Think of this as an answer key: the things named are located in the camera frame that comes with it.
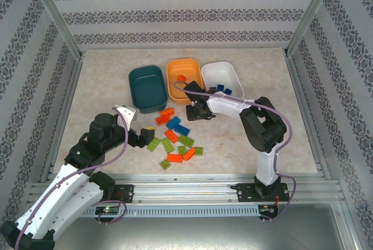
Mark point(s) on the orange lego brick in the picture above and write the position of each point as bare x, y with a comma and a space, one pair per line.
182, 78
167, 112
163, 119
189, 154
171, 136
175, 158

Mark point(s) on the small green lego brick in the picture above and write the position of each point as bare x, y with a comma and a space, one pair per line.
198, 151
182, 150

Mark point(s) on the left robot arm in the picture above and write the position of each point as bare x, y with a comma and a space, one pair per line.
81, 197

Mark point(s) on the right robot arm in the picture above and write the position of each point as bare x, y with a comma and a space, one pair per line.
268, 168

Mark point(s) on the orange plastic container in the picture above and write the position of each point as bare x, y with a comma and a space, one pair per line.
175, 92

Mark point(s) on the white plastic container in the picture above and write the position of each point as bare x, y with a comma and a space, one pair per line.
221, 72

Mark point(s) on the teal plastic container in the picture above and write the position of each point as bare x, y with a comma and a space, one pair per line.
148, 89

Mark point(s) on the metal sheet panel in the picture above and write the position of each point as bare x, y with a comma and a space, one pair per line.
186, 232

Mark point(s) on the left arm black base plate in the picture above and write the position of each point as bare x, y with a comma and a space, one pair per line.
125, 193

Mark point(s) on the aluminium side rail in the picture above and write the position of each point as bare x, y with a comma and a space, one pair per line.
298, 87
70, 87

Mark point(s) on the aluminium mounting rail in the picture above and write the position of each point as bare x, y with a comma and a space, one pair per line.
186, 191

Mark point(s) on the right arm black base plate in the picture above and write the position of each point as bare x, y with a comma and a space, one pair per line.
244, 193

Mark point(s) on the aluminium frame post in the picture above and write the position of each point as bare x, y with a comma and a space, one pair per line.
310, 14
55, 14

